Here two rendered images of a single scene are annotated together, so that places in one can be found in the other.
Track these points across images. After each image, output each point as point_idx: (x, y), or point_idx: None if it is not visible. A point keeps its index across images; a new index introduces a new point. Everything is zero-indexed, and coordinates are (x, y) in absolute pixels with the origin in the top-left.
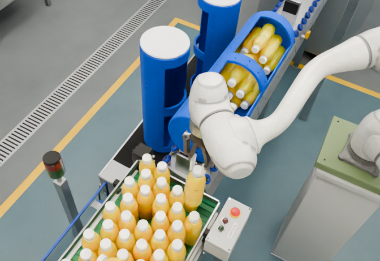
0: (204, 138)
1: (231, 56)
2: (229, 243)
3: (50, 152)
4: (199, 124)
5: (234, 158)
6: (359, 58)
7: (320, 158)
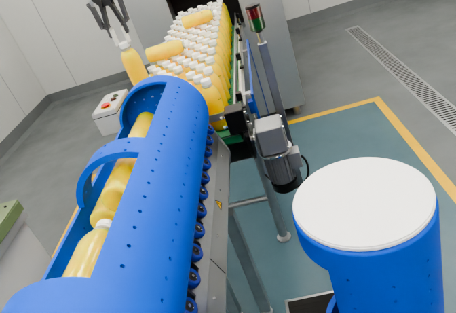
0: None
1: (138, 144)
2: (106, 96)
3: (256, 4)
4: None
5: None
6: None
7: (11, 204)
